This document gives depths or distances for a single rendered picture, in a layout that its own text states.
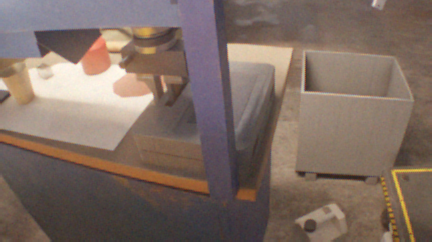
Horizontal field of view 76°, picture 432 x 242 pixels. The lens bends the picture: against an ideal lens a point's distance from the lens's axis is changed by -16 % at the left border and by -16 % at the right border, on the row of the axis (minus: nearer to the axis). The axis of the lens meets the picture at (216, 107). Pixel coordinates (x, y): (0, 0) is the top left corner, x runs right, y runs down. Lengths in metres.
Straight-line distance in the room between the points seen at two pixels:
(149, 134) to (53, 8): 0.25
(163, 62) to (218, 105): 0.22
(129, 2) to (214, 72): 0.13
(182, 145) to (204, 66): 0.19
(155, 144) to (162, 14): 0.25
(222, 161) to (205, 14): 0.20
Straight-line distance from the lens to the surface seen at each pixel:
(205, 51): 0.34
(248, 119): 0.53
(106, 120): 0.72
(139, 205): 0.73
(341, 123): 1.53
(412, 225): 1.34
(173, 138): 0.51
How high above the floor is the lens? 1.35
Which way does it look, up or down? 36 degrees down
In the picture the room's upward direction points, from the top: 7 degrees counter-clockwise
